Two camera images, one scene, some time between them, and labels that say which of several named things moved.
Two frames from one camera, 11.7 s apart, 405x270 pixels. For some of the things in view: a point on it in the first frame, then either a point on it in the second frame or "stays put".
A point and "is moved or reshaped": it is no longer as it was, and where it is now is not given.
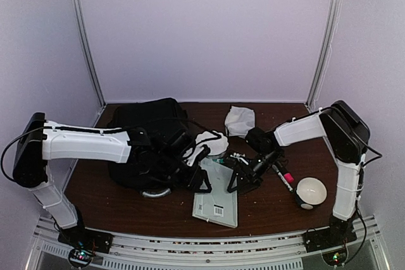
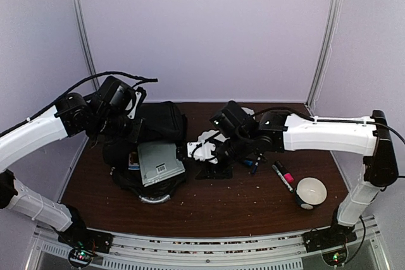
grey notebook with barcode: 219,205 is moved or reshaped
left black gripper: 190,181 → 133,135
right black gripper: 254,180 → 212,172
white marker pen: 283,178 stays put
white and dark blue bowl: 311,191 stays put
